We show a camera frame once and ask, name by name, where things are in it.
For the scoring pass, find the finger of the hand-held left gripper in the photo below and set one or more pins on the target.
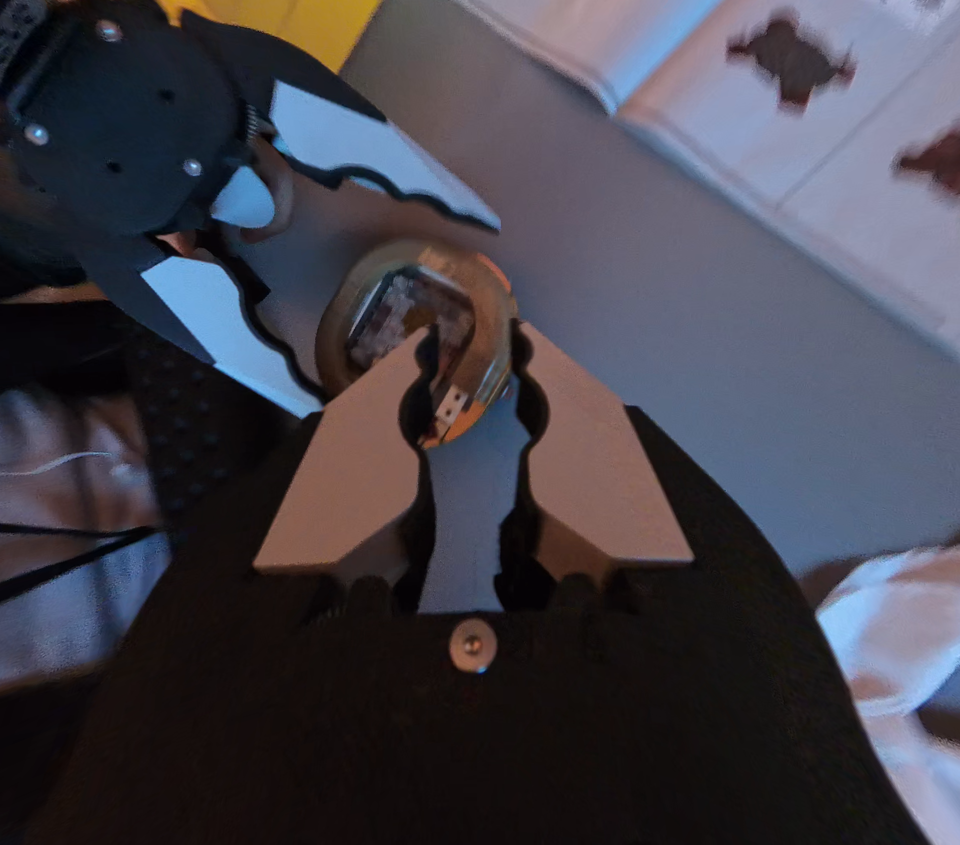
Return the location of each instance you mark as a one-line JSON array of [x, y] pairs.
[[217, 320], [352, 140]]

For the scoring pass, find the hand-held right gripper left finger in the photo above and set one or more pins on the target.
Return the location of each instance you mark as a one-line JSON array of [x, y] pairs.
[[337, 485]]

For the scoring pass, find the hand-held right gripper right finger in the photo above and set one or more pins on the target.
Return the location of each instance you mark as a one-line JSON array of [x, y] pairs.
[[600, 485]]

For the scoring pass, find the round toy brick model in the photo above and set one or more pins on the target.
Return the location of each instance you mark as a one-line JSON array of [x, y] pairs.
[[390, 312]]

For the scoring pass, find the grey desk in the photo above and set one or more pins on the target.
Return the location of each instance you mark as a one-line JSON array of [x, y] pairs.
[[637, 297]]

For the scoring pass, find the person's left hand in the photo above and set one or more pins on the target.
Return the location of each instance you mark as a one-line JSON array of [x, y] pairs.
[[283, 200]]

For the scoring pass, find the black perforated pad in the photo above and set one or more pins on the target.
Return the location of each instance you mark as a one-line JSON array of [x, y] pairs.
[[195, 425]]

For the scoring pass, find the black perforated chair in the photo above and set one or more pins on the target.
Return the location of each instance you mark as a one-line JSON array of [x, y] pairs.
[[60, 350]]

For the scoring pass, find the person's grey hoodie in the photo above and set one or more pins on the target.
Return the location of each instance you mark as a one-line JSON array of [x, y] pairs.
[[75, 635]]

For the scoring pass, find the white cloth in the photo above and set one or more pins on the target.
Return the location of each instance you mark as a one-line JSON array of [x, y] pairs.
[[900, 620]]

